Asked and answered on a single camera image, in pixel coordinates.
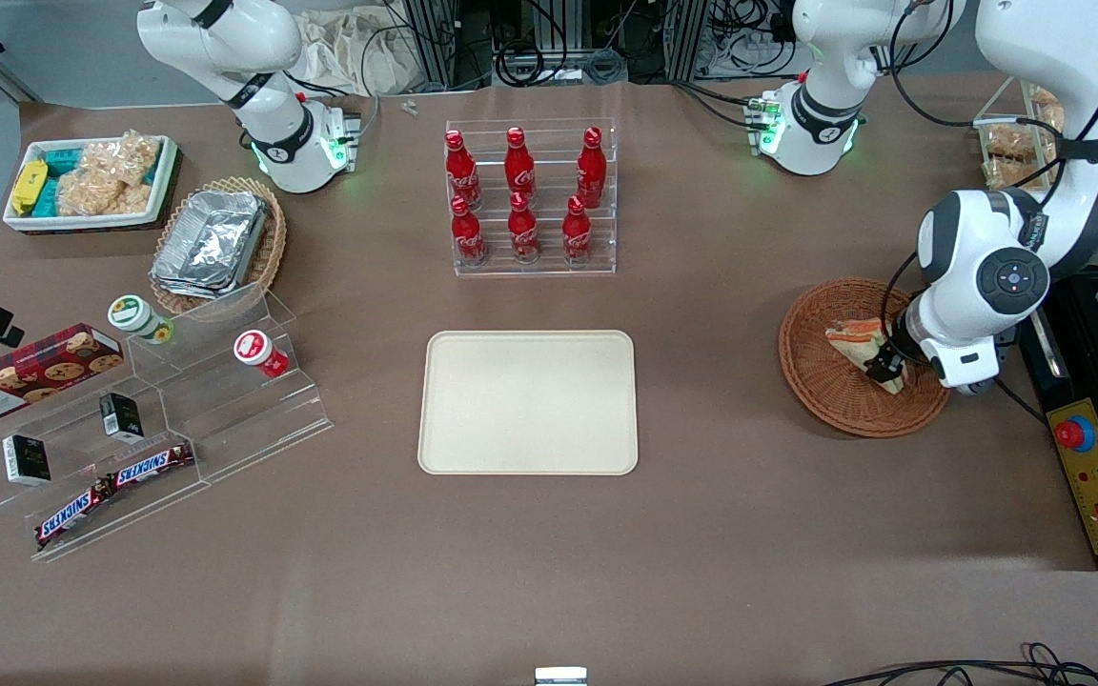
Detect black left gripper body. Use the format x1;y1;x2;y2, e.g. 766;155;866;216
878;301;935;376

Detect triangle sandwich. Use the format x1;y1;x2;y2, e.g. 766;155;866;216
825;319;906;394

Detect round brown wicker basket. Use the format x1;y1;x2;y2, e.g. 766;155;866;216
779;277;952;439

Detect beige rectangular tray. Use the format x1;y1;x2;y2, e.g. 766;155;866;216
417;330;640;476

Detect oval light wicker basket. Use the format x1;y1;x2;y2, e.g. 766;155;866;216
150;176;288;316

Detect red emergency stop button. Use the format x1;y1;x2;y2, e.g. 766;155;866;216
1055;416;1097;454

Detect clear acrylic bread box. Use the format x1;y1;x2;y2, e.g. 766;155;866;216
972;76;1074;193

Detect red cola bottle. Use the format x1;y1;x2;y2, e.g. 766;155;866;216
444;130;484;212
561;195;595;264
451;195;489;267
576;127;608;210
507;192;543;264
504;127;538;198

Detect clear acrylic bottle rack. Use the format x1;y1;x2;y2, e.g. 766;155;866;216
444;118;619;278

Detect beige cloth bag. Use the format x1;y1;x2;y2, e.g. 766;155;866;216
294;8;437;97

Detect red lid yogurt cup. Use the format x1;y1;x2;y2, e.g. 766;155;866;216
233;329;291;379

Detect clear acrylic stepped shelf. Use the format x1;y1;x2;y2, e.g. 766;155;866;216
0;280;335;564

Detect stack of foil containers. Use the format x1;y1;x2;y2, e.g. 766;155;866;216
152;190;270;300

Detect snickers chocolate bar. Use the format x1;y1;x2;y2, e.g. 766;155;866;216
34;479;117;550
108;440;196;490

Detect white rectangular snack bin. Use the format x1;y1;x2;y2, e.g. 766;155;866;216
3;134;179;234

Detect green lid yogurt cup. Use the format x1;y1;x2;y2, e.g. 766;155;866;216
108;295;175;345

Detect small black box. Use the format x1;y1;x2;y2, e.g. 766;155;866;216
98;392;145;444
2;434;52;488

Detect clear bag rice crackers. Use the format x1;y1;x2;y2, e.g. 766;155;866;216
80;131;163;189
56;168;153;217

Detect red tartan cookie box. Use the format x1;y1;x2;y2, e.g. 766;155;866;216
0;323;125;429

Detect yellow snack packet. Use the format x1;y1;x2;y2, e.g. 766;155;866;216
11;159;50;216

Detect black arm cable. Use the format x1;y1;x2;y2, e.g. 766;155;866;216
881;0;1098;425

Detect black base cables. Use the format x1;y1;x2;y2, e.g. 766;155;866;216
671;80;771;131

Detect black floor cables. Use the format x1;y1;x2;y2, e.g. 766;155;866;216
821;642;1098;686

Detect aluminium frame rack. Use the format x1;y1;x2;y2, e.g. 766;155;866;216
404;0;714;89

